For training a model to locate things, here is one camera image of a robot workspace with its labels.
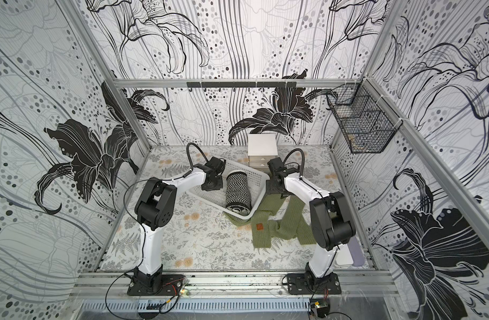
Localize black white patterned knit scarf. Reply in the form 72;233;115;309
225;171;252;216

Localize white purple flat objects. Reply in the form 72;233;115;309
335;236;366;267

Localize white small drawer box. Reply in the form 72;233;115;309
248;133;279;173

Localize small black electronics box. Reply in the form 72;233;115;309
308;299;331;319

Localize white slotted cable duct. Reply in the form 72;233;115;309
81;298;310;313

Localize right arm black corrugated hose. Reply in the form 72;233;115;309
283;148;306;173

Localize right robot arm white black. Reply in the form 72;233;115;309
268;157;356;295

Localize black wire wall basket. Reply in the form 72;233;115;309
326;83;397;154

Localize green knit scarf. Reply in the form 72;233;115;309
226;194;316;249

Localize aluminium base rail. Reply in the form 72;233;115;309
70;269;400;299

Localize white plastic perforated basket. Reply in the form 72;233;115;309
187;160;269;220

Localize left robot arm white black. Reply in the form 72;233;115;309
128;157;226;296

